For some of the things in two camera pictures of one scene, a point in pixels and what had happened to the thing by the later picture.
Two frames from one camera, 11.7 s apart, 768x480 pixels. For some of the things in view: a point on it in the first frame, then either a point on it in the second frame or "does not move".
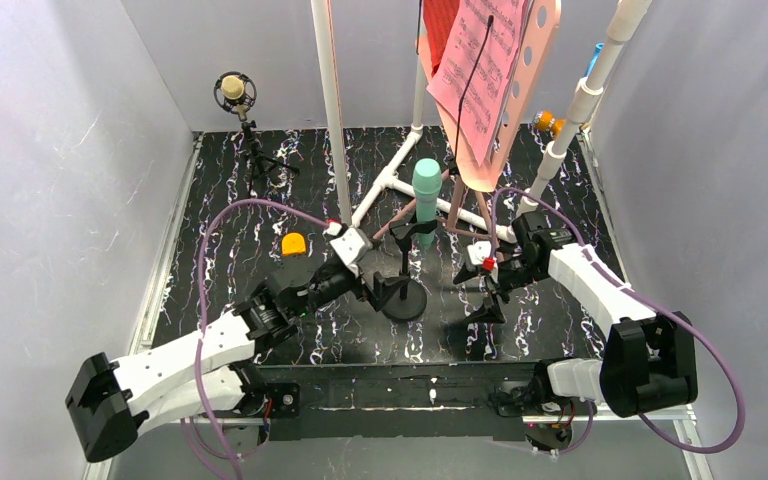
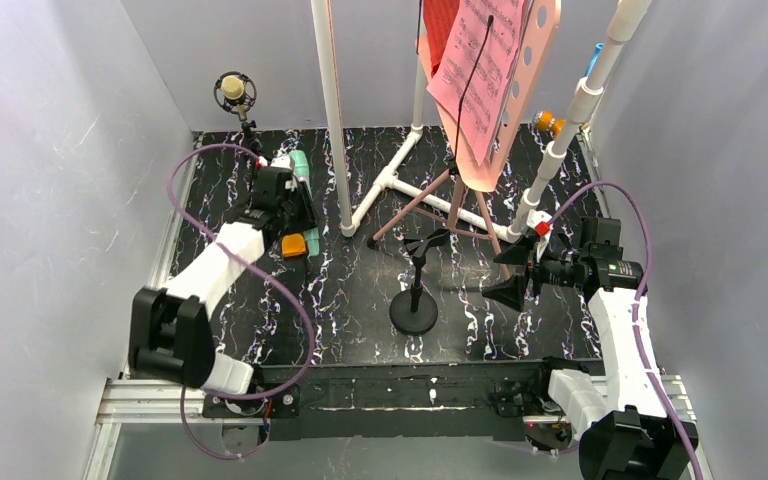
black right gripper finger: [464, 274] -> [517, 254]
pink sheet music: [474, 76] does not move
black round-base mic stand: [402, 298] -> [414, 311]
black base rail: [454, 401] does not move
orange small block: [293, 244] does not move
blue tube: [593, 61] does not move
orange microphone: [545, 120] does not move
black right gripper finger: [490, 313] -> [510, 291]
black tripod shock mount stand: [235, 92] does not move
